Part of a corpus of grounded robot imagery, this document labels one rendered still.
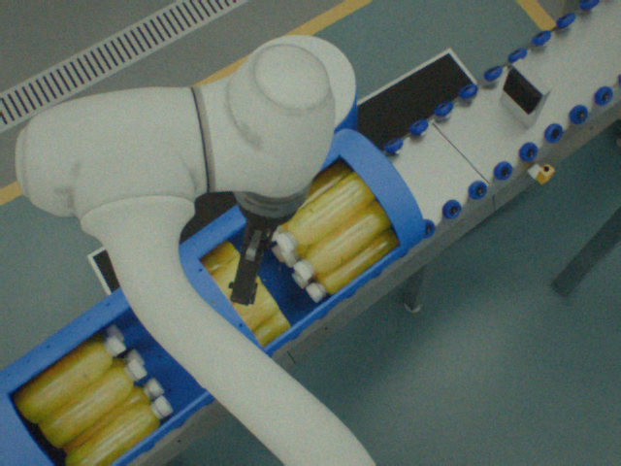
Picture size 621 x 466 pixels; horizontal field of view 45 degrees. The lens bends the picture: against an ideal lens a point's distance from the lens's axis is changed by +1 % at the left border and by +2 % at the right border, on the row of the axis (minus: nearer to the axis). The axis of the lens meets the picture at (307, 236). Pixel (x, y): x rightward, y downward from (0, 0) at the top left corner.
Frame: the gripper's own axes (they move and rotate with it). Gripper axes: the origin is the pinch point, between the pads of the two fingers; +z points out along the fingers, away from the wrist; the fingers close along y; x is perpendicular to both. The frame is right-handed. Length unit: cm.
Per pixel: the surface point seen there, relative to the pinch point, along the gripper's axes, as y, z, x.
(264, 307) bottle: -6.4, 42.2, 1.9
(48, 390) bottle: 19, 49, -32
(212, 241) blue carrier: -13.9, 36.0, -11.2
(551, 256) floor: -85, 136, 89
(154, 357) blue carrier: 4, 65, -18
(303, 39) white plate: -74, 47, -9
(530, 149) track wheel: -62, 46, 48
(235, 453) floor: 6, 160, 4
